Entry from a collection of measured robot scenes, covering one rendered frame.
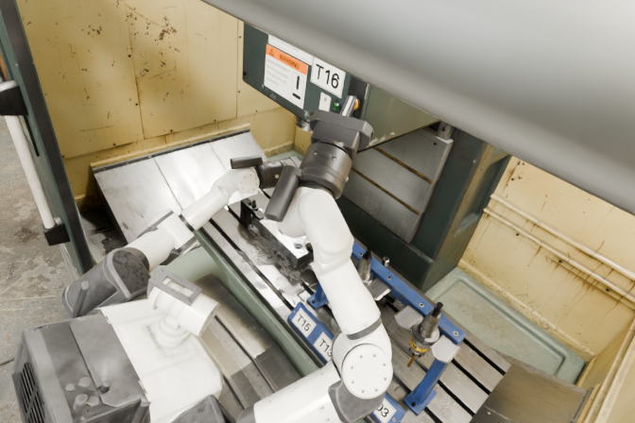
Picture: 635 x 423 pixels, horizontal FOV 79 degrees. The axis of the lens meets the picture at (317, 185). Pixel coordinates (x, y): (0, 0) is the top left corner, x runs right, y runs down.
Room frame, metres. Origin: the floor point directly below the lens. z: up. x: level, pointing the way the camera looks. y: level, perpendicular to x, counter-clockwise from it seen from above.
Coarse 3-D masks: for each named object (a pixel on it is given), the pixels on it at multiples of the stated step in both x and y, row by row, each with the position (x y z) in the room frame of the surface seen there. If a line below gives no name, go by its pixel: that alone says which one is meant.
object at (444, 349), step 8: (440, 336) 0.60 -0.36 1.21; (432, 344) 0.57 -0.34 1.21; (440, 344) 0.57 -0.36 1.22; (448, 344) 0.58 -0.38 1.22; (432, 352) 0.55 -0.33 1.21; (440, 352) 0.55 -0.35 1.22; (448, 352) 0.55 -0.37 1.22; (456, 352) 0.56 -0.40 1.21; (440, 360) 0.53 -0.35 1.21; (448, 360) 0.53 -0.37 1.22
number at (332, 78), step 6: (324, 66) 0.81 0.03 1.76; (324, 72) 0.81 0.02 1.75; (330, 72) 0.80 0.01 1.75; (336, 72) 0.79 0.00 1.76; (324, 78) 0.81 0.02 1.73; (330, 78) 0.80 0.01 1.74; (336, 78) 0.79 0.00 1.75; (324, 84) 0.81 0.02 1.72; (330, 84) 0.80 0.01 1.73; (336, 84) 0.79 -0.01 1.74; (336, 90) 0.78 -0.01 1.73
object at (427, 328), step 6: (426, 318) 0.60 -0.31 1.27; (432, 318) 0.59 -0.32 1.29; (438, 318) 0.59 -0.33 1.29; (420, 324) 0.60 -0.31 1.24; (426, 324) 0.59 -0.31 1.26; (432, 324) 0.58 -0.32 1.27; (420, 330) 0.59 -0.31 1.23; (426, 330) 0.58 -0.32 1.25; (432, 330) 0.58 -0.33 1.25; (426, 336) 0.58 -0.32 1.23; (432, 336) 0.58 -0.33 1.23
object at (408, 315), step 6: (408, 306) 0.67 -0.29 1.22; (402, 312) 0.65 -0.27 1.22; (408, 312) 0.65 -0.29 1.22; (414, 312) 0.66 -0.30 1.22; (396, 318) 0.63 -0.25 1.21; (402, 318) 0.63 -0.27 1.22; (408, 318) 0.63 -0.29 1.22; (414, 318) 0.64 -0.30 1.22; (420, 318) 0.64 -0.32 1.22; (402, 324) 0.61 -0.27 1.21; (408, 324) 0.62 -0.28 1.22; (414, 324) 0.62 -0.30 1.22
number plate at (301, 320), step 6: (300, 312) 0.79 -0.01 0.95; (294, 318) 0.78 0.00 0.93; (300, 318) 0.78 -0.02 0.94; (306, 318) 0.77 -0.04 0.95; (300, 324) 0.76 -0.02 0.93; (306, 324) 0.76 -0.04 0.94; (312, 324) 0.76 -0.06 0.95; (300, 330) 0.75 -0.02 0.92; (306, 330) 0.74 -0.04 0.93; (306, 336) 0.73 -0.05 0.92
